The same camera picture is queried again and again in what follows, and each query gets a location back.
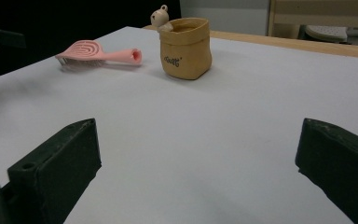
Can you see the white table cover board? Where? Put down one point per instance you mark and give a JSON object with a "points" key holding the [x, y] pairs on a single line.
{"points": [[199, 124]]}

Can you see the small cream bear figure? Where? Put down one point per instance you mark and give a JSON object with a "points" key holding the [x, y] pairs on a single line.
{"points": [[160, 17]]}

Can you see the tan fabric storage pouch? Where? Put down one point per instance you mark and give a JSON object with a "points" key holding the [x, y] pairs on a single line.
{"points": [[186, 49]]}

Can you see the white cabinet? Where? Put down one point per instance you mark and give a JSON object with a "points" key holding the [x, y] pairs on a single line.
{"points": [[223, 17]]}

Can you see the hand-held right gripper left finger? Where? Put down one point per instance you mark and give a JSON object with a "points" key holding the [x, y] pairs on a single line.
{"points": [[59, 168]]}

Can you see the light wooden table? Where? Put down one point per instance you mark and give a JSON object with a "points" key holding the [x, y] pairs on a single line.
{"points": [[292, 43]]}

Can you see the pink hairbrush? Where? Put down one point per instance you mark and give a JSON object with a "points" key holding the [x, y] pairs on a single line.
{"points": [[87, 51]]}

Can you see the black curtain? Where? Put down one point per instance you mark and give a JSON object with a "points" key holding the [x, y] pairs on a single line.
{"points": [[59, 18]]}

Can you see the grey perforated object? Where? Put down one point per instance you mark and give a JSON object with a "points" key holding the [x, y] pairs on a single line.
{"points": [[326, 33]]}

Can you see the light wooden desk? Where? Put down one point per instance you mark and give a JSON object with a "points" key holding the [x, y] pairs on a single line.
{"points": [[320, 14]]}

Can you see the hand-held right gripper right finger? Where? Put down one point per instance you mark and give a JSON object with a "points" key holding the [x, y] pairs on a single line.
{"points": [[338, 165]]}

